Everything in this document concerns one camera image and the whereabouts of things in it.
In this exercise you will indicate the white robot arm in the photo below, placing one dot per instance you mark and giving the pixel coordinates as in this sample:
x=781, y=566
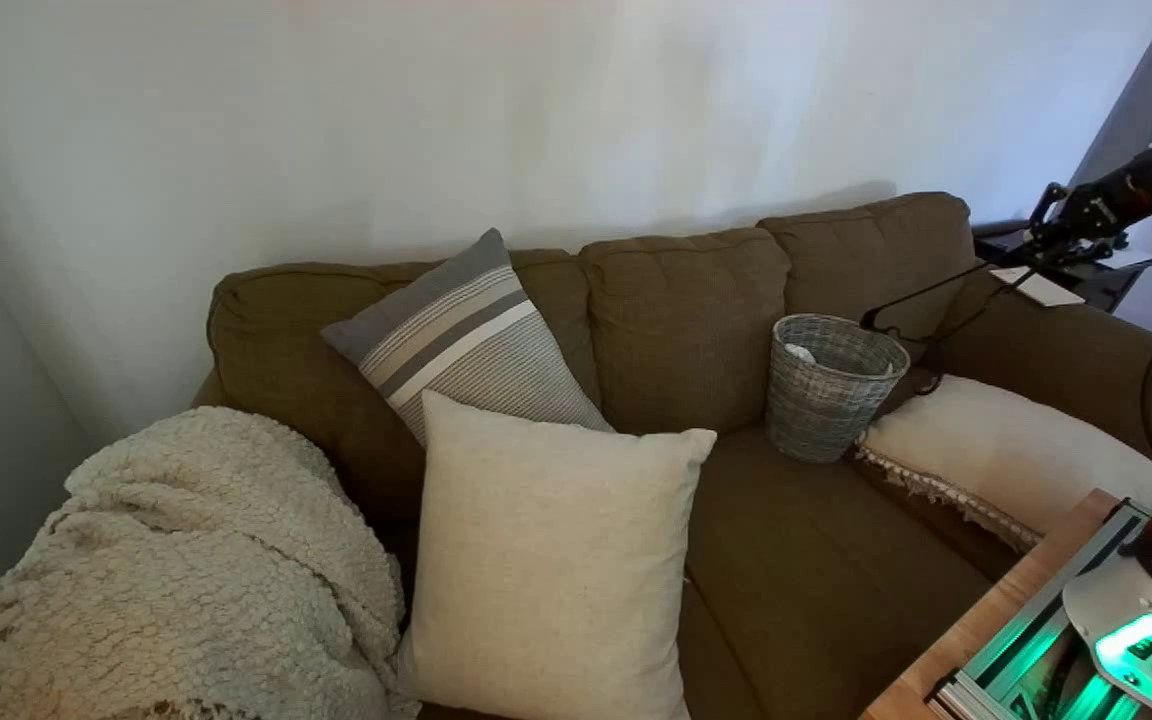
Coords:
x=1075, y=224

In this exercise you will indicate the grey striped throw pillow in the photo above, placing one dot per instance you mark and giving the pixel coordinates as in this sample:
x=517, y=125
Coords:
x=473, y=332

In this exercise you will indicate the cream knitted blanket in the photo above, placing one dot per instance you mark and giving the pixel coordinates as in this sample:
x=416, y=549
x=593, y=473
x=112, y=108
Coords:
x=202, y=569

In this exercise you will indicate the dark side table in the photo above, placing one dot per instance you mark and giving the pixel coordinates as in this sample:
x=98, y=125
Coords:
x=1098, y=273

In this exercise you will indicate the cream square throw pillow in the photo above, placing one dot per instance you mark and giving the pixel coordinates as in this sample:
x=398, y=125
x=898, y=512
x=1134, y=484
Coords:
x=551, y=566

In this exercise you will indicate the white fringed lumbar pillow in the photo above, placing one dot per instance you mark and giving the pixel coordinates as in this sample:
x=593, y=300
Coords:
x=1006, y=461

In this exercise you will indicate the grey woven basket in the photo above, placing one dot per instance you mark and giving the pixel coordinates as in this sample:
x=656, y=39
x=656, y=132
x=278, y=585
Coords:
x=827, y=381

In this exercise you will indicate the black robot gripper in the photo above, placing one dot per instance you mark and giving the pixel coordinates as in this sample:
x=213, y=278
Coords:
x=1088, y=215

